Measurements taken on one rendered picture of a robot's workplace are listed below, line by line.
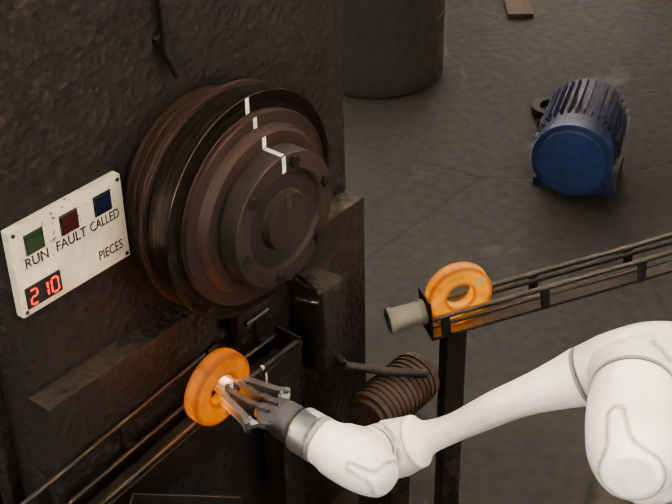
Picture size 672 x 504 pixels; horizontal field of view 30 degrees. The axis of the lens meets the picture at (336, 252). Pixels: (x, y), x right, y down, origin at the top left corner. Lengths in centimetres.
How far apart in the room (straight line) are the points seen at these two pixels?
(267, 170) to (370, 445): 53
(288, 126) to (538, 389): 72
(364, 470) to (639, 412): 57
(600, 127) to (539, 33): 153
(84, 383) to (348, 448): 53
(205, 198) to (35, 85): 37
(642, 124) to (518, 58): 77
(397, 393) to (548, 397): 87
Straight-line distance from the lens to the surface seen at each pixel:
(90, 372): 246
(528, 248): 436
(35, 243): 225
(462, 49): 578
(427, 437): 235
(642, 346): 199
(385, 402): 288
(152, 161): 236
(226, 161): 230
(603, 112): 462
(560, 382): 207
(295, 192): 238
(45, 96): 220
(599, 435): 188
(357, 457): 224
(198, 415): 243
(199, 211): 230
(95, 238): 236
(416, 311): 287
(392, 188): 468
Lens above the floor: 239
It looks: 34 degrees down
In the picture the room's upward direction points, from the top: 1 degrees counter-clockwise
